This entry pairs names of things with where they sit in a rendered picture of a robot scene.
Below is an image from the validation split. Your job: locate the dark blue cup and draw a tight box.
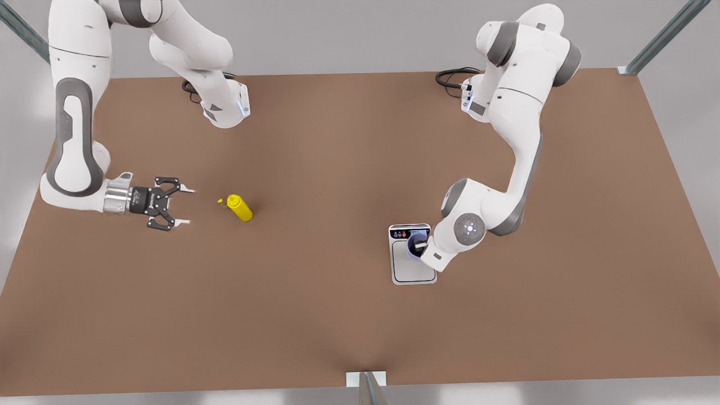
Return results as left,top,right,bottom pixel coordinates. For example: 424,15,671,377
407,233,430,260

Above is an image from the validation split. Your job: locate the yellow sauce bottle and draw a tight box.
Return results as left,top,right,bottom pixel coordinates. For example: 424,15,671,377
217,193,254,223

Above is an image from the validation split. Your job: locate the white digital kitchen scale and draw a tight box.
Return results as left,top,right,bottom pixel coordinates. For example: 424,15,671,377
388,223,438,286

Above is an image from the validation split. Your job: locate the black cable loop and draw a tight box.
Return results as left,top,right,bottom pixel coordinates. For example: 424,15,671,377
181,71,237,105
435,67,482,100

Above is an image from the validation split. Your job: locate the silver frame post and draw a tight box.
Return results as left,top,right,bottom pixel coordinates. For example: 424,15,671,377
616,0,713,77
345,371,388,405
0,0,52,64

